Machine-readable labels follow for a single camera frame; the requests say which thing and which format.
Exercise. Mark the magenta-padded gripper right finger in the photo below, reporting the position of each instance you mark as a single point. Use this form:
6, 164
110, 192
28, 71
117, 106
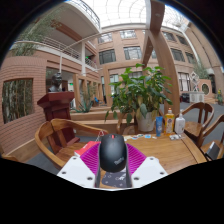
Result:
150, 170

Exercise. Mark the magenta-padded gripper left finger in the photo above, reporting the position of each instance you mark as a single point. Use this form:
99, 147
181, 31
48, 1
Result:
75, 170

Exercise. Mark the black computer mouse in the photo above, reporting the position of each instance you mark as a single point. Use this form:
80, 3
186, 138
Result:
112, 151

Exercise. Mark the small clear plastic packet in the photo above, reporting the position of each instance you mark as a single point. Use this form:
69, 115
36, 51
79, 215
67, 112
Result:
175, 137

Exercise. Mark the blue tube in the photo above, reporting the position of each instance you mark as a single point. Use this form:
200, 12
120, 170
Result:
159, 126

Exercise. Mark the yellow liquid bottle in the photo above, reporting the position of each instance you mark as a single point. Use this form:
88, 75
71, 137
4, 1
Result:
169, 123

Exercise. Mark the white pump bottle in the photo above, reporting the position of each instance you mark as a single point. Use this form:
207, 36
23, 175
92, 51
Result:
180, 126

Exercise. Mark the spiky green agave plant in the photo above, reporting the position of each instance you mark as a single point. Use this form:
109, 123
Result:
85, 106

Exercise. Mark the black notebook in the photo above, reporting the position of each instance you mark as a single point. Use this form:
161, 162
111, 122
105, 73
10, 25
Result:
213, 150

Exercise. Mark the green plant in white pot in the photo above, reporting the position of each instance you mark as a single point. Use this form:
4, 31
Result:
140, 90

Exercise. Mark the dark bust statue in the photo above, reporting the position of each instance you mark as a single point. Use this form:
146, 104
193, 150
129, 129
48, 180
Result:
56, 83

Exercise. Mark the white abstract sculpture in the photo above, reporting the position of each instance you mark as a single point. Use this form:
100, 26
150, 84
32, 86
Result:
194, 81

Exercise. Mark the red wooden pedestal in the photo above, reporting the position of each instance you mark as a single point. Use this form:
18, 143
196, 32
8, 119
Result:
56, 106

